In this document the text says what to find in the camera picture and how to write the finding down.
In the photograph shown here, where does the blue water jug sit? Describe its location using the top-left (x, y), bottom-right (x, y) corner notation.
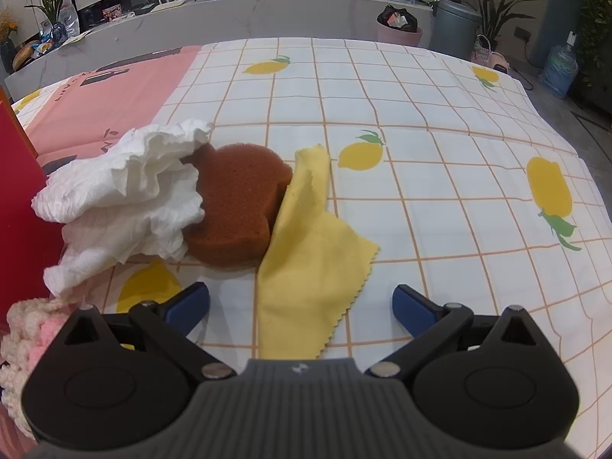
top-left (539, 31), bottom-right (579, 99)

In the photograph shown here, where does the pink basket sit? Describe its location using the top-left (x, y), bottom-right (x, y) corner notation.
top-left (471, 34), bottom-right (495, 65)

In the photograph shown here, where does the grey trash can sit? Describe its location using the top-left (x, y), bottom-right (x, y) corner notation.
top-left (433, 0), bottom-right (483, 60)

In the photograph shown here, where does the pink trash bin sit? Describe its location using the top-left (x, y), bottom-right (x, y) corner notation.
top-left (376, 5), bottom-right (424, 49)

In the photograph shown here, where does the pale yellow cloth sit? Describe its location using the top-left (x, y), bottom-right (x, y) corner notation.
top-left (257, 143), bottom-right (381, 361)

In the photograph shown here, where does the green potted plant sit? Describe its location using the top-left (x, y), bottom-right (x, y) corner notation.
top-left (456, 0), bottom-right (531, 53)
top-left (571, 0), bottom-right (612, 88)
top-left (26, 0), bottom-right (80, 39)

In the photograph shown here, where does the white paper towel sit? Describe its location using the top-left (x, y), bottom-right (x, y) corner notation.
top-left (31, 119), bottom-right (215, 299)

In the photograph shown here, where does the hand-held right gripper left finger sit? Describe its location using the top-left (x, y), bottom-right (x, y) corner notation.
top-left (56, 282), bottom-right (237, 382)

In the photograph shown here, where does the brown sponge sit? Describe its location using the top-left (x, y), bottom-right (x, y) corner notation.
top-left (184, 142), bottom-right (293, 269)

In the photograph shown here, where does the pink printed sheet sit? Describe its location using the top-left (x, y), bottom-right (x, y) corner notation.
top-left (12, 45), bottom-right (204, 169)

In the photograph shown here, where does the lemon print checked blanket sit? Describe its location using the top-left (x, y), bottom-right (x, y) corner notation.
top-left (103, 37), bottom-right (612, 457)

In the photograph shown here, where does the pink and white knitted piece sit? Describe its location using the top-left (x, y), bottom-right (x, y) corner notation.
top-left (0, 296), bottom-right (70, 441)

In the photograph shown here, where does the red box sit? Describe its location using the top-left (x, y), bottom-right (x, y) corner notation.
top-left (0, 103), bottom-right (65, 307)

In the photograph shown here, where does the white marble TV console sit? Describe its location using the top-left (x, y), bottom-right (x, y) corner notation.
top-left (5, 0), bottom-right (441, 101)

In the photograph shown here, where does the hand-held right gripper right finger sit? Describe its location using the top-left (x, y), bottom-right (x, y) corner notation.
top-left (366, 284), bottom-right (550, 378)

